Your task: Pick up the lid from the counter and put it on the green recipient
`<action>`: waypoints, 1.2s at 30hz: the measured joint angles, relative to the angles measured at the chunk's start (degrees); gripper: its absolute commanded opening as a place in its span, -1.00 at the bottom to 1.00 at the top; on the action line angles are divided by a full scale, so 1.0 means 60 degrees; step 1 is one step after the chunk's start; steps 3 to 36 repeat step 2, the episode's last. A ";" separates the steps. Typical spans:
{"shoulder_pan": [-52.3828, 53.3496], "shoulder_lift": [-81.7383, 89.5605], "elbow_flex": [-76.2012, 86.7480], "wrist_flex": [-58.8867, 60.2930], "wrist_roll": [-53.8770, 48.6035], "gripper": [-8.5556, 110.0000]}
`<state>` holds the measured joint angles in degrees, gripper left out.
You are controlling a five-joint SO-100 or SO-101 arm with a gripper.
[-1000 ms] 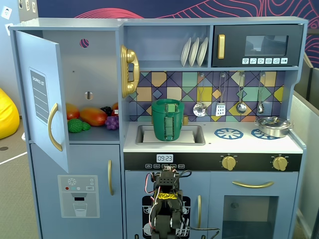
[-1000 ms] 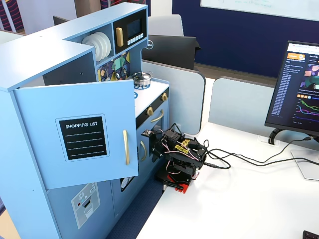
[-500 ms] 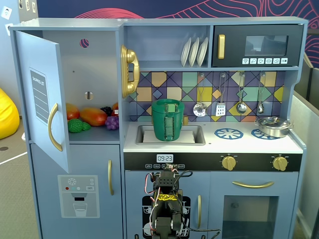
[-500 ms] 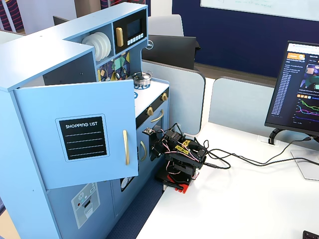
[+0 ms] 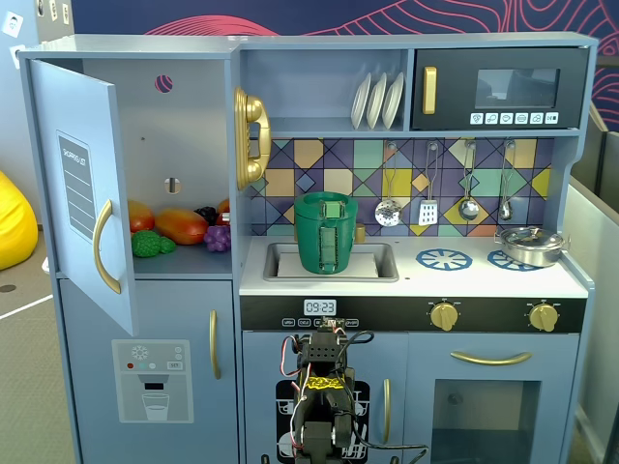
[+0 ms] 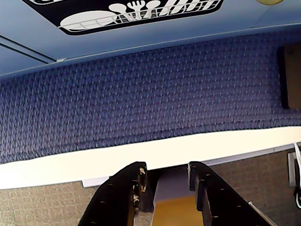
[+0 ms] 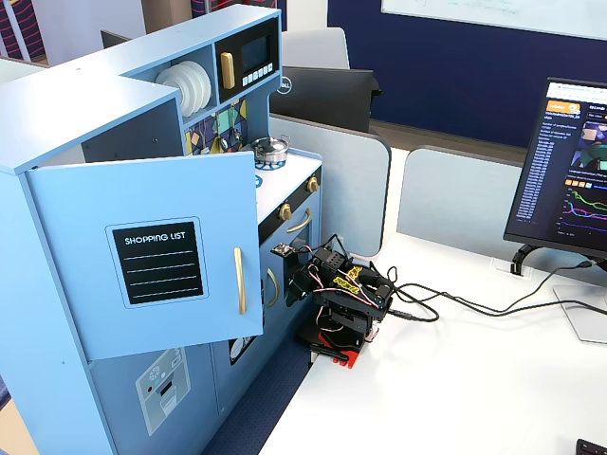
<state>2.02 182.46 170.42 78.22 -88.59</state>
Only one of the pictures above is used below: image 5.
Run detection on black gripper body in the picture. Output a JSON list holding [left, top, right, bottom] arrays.
[[307, 330, 349, 376]]

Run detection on steel pot lid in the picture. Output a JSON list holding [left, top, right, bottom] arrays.
[[500, 225, 562, 248]]

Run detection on digital clock display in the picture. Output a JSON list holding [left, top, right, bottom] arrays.
[[303, 299, 338, 316]]

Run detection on blue dishwasher door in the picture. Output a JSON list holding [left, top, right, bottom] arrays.
[[241, 331, 410, 464]]

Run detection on blue oven door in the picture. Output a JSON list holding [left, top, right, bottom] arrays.
[[406, 333, 580, 464]]

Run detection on green round container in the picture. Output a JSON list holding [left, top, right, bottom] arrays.
[[294, 215, 359, 276]]

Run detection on grey toy sink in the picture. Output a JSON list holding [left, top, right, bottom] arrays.
[[262, 241, 400, 284]]

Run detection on gold stove knob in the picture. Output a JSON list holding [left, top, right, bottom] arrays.
[[429, 301, 459, 333], [528, 302, 560, 334]]

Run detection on steel toy skimmer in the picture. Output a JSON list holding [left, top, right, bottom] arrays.
[[374, 142, 403, 228]]

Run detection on purple toy grapes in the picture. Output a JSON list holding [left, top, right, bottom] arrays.
[[203, 225, 232, 253]]

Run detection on blue toy kitchen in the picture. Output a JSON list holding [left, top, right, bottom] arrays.
[[16, 31, 601, 464]]

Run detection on water dispenser sticker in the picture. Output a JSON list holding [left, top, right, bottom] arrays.
[[111, 338, 194, 424]]

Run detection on steel toy slotted spatula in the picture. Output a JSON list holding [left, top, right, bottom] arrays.
[[417, 142, 441, 227]]

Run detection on large red yellow toy mango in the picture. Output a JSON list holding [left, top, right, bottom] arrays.
[[154, 207, 210, 247]]

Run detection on steel toy ladle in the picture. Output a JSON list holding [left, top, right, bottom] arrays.
[[457, 142, 481, 221]]

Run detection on green toy broccoli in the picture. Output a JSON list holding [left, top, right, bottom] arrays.
[[131, 230, 178, 258]]

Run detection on steel toy pot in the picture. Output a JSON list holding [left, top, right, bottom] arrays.
[[493, 225, 567, 269]]

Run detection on steel toy spoon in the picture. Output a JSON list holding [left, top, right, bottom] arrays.
[[497, 140, 515, 222]]

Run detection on small red yellow toy mango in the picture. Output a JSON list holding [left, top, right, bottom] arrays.
[[126, 200, 157, 234]]

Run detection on blue lower fridge door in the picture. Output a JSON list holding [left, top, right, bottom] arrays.
[[57, 278, 241, 464]]

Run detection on blue fridge door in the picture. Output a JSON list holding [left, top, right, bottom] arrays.
[[57, 278, 241, 464], [27, 58, 139, 337]]

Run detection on white toy plate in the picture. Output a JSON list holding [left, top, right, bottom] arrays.
[[381, 71, 405, 130], [350, 72, 373, 131], [366, 72, 389, 131]]

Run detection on gold toy telephone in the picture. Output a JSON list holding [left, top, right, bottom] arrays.
[[233, 86, 273, 190]]

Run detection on grey office partition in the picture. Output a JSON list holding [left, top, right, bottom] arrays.
[[568, 103, 619, 464]]

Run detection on yellow bean bag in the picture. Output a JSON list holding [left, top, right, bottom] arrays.
[[0, 169, 39, 272]]

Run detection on blue upper fridge door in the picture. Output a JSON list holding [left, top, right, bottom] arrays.
[[27, 58, 139, 337]]

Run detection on black toy microwave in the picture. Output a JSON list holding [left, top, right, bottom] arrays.
[[409, 46, 591, 131]]

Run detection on small wrist camera board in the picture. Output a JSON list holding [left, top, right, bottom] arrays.
[[316, 316, 348, 334]]

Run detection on red white black wire bundle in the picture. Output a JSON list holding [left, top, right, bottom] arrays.
[[281, 334, 310, 446]]

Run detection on black cable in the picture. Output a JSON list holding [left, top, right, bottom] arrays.
[[345, 330, 429, 464]]

